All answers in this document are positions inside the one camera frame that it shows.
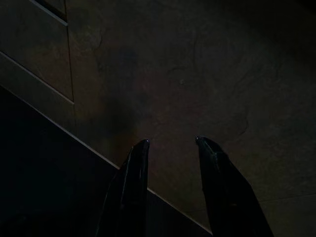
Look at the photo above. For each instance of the beige stone-look cabinet panel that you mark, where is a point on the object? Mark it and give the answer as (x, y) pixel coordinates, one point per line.
(197, 74)

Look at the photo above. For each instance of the beige drawer front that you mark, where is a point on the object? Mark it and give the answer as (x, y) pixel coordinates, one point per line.
(29, 37)
(24, 85)

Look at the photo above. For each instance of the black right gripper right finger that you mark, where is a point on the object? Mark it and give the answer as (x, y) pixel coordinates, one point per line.
(227, 197)

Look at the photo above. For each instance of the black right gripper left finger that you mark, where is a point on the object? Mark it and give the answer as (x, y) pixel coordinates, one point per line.
(128, 197)

